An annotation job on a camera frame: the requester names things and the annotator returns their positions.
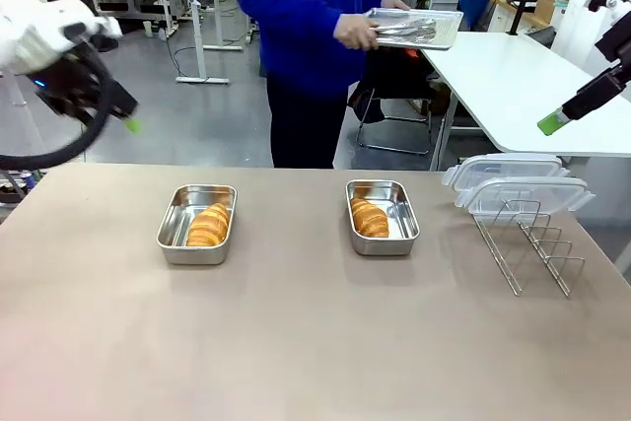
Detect silver metal tongs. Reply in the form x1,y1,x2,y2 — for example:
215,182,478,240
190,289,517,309
369,18,439,43

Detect metal wire lid rack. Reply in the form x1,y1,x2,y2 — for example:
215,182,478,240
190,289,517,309
471,198,587,299

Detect clear plastic clip lid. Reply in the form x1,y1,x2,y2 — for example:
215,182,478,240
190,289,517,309
442,154,571,190
453,176,596,218

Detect rectangular stainless steel container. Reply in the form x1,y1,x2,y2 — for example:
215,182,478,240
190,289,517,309
344,178,421,257
156,183,239,265

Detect thick black arm cable hose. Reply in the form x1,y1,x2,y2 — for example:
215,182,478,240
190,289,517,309
0,40,113,171

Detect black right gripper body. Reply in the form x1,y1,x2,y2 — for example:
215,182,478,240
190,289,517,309
594,21,631,78

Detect person's right hand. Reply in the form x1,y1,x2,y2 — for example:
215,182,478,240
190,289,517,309
333,13,382,51

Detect silver perforated baking tray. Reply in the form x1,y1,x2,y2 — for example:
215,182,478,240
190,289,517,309
363,6,465,51

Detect person in blue hoodie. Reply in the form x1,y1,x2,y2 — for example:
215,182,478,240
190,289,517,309
235,0,388,170

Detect black chair with metal legs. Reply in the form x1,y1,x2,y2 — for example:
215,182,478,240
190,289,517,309
347,48,435,156

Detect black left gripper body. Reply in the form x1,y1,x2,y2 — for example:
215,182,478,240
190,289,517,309
34,43,140,122

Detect golden croissant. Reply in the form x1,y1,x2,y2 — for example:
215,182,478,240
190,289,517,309
349,196,390,239
185,202,232,248

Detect person's right forearm blue sleeve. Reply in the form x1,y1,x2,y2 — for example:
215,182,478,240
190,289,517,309
273,0,349,41

